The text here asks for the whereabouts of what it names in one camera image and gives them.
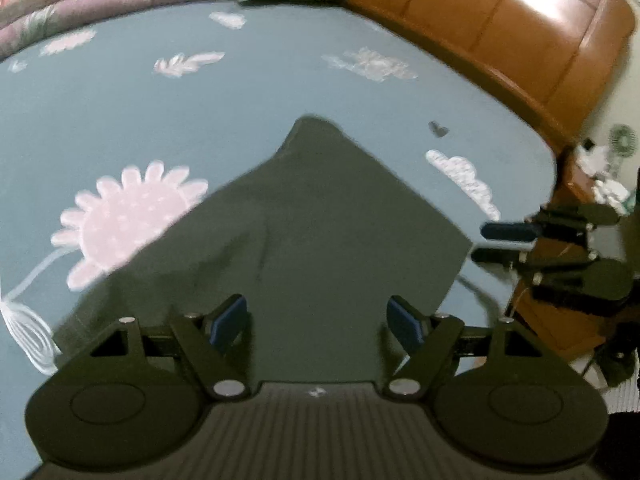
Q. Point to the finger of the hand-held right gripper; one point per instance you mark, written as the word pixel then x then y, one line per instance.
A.
pixel 500 255
pixel 505 231

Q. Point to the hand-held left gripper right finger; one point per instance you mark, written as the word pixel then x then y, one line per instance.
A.
pixel 405 320

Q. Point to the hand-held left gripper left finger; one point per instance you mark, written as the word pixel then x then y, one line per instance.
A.
pixel 230 320

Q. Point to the dark green pants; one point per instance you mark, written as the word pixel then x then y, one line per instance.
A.
pixel 325 235

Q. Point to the wooden nightstand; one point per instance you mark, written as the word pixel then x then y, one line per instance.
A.
pixel 550 325

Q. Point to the wooden bed headboard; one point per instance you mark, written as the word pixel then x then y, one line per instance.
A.
pixel 475 20

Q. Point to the bed with teal floral sheet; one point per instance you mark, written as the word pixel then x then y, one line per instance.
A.
pixel 225 95

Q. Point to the folded pink floral quilt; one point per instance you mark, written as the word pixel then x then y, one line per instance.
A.
pixel 100 0

